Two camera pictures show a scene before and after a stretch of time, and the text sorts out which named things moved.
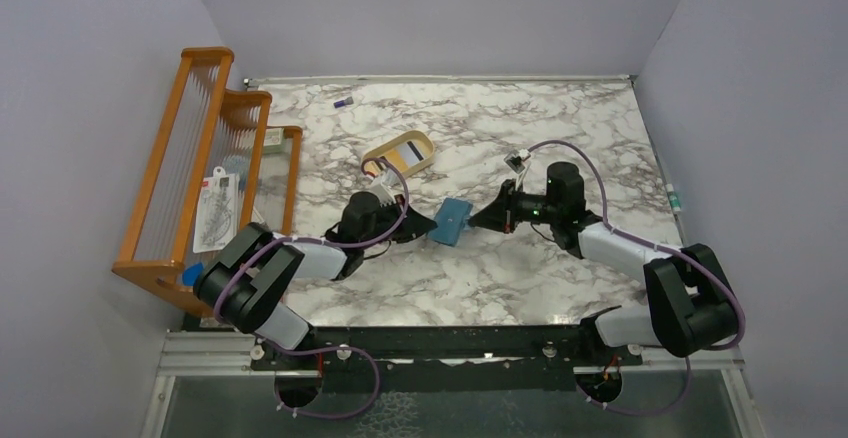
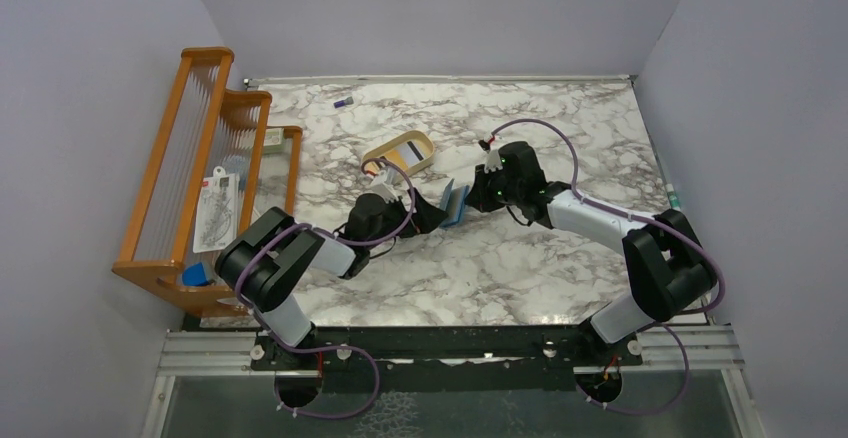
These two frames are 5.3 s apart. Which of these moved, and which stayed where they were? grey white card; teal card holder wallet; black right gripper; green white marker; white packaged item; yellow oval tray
Moved: teal card holder wallet; black right gripper
Stayed: yellow oval tray; green white marker; grey white card; white packaged item
